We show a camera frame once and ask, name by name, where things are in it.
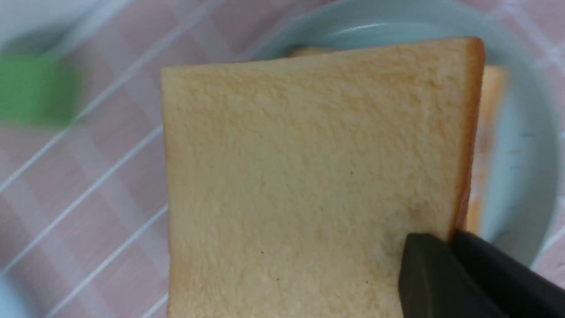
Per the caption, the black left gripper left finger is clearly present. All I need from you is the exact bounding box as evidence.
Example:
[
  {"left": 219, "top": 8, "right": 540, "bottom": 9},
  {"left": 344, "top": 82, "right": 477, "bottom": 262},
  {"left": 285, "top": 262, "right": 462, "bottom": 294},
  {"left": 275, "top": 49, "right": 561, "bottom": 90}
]
[{"left": 398, "top": 233, "right": 507, "bottom": 318}]

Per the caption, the pink checkered tablecloth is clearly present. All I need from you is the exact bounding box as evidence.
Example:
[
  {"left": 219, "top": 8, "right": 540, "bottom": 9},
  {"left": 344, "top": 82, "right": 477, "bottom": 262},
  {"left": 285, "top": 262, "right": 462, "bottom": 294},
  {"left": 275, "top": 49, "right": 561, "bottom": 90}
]
[{"left": 0, "top": 0, "right": 565, "bottom": 318}]

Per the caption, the green centre plate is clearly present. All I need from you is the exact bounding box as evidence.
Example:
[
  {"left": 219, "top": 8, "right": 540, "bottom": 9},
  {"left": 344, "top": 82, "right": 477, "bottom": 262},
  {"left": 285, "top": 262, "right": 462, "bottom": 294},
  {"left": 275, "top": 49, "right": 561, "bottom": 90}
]
[{"left": 246, "top": 0, "right": 563, "bottom": 267}]

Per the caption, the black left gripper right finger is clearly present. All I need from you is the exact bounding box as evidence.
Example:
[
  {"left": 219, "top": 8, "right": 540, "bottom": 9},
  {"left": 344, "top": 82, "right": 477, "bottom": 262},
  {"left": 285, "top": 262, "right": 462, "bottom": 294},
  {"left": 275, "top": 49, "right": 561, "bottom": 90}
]
[{"left": 452, "top": 230, "right": 565, "bottom": 318}]

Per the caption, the green foam cube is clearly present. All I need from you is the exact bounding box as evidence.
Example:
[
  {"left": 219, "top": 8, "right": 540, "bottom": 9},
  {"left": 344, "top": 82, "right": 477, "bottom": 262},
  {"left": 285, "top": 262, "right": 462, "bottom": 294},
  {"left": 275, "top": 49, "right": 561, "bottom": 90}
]
[{"left": 0, "top": 54, "right": 82, "bottom": 127}]

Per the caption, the toast slice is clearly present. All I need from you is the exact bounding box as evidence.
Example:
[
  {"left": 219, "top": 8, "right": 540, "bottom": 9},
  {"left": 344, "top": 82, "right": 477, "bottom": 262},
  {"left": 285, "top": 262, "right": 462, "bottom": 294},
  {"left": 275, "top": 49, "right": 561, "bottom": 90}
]
[
  {"left": 289, "top": 39, "right": 505, "bottom": 240},
  {"left": 161, "top": 38, "right": 486, "bottom": 318}
]

